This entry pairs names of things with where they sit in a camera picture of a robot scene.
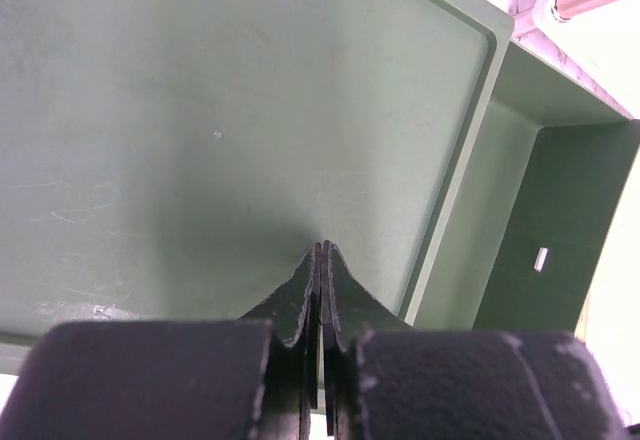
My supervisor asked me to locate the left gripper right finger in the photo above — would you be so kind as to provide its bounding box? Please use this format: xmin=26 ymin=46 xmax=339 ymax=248
xmin=321 ymin=240 xmax=413 ymax=439

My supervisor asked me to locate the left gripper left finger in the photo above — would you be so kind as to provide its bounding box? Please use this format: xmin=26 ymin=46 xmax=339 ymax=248
xmin=242 ymin=244 xmax=321 ymax=439

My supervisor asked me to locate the green top drawer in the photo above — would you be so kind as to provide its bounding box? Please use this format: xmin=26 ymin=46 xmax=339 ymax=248
xmin=400 ymin=44 xmax=639 ymax=331

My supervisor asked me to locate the three-colour drawer cabinet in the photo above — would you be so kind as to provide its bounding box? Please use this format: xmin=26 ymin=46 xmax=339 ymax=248
xmin=1 ymin=0 xmax=513 ymax=374

